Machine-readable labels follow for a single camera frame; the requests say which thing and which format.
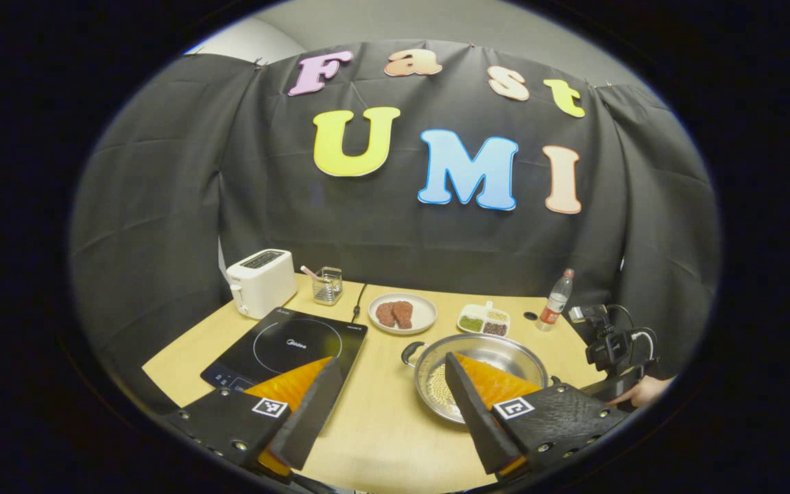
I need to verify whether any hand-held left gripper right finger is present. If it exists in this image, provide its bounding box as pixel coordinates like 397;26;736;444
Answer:
444;352;632;481

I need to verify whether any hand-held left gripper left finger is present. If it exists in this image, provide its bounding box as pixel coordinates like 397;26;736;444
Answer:
162;355;343;478

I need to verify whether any stainless steel pot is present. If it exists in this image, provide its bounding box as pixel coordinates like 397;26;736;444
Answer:
401;333;549;424

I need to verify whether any black induction cooktop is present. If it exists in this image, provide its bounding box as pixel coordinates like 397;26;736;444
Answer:
201;307;368;436

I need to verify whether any heap of soybeans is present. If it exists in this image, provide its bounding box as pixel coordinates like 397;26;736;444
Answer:
429;364;468;416

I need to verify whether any clear plastic water bottle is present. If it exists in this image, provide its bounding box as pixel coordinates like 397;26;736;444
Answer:
537;268;575;332

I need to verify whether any white divided dish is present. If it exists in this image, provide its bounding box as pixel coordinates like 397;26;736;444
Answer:
457;301;511;338

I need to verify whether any white round plate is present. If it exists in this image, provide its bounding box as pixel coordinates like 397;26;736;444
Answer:
368;293;438;336

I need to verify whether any white toaster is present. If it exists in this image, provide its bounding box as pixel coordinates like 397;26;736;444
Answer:
226;248;298;320

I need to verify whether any black camera cable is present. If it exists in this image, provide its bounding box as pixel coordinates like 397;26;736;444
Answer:
604;304;660;363

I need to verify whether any wire mesh basket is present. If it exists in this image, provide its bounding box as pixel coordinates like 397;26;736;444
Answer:
312;267;343;305

